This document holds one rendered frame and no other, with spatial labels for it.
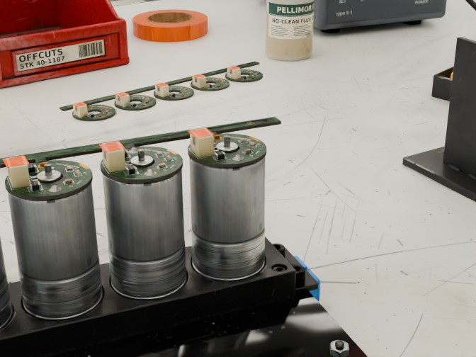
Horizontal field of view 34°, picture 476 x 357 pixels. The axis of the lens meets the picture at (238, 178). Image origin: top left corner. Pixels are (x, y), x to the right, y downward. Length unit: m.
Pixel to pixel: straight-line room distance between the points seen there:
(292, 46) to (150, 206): 0.34
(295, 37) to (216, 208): 0.32
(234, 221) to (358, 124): 0.21
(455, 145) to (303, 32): 0.20
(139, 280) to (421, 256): 0.12
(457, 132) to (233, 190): 0.17
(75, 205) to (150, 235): 0.03
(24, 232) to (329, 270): 0.12
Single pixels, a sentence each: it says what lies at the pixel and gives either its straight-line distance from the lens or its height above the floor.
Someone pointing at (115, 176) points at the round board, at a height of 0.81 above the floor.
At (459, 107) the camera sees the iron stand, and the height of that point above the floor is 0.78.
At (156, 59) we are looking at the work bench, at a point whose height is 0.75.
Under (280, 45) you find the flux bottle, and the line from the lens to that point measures 0.56.
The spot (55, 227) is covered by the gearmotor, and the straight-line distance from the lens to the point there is 0.23.
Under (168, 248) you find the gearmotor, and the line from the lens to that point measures 0.24.
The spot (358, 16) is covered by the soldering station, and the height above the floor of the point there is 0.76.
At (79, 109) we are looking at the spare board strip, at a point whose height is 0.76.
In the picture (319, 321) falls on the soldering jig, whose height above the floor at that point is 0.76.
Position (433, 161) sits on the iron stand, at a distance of 0.39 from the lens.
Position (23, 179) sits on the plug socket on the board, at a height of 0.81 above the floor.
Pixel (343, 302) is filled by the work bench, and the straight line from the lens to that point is 0.29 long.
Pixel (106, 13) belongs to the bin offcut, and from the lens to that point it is 0.57.
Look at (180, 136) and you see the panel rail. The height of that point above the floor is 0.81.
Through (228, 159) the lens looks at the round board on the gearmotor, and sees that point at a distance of 0.24.
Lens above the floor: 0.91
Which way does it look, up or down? 25 degrees down
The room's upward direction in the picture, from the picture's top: straight up
